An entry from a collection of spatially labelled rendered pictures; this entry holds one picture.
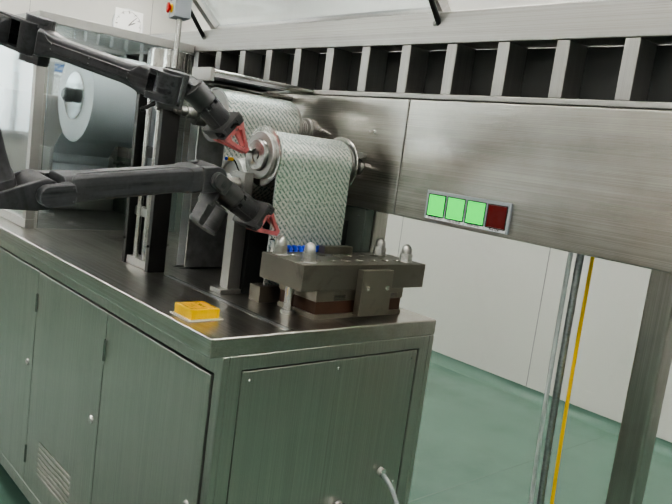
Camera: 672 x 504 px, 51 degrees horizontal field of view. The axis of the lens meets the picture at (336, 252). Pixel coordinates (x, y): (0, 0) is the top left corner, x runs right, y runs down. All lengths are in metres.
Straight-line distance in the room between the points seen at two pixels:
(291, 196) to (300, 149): 0.12
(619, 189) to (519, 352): 3.02
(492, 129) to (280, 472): 0.90
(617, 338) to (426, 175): 2.51
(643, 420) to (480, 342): 2.99
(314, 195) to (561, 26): 0.69
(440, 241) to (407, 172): 2.97
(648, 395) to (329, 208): 0.86
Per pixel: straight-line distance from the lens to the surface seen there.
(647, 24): 1.55
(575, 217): 1.55
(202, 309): 1.51
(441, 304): 4.79
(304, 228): 1.79
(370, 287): 1.67
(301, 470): 1.66
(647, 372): 1.67
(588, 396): 4.26
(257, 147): 1.74
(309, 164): 1.77
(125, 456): 1.82
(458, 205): 1.71
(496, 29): 1.74
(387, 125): 1.90
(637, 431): 1.70
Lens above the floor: 1.28
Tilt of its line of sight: 8 degrees down
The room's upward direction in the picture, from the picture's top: 8 degrees clockwise
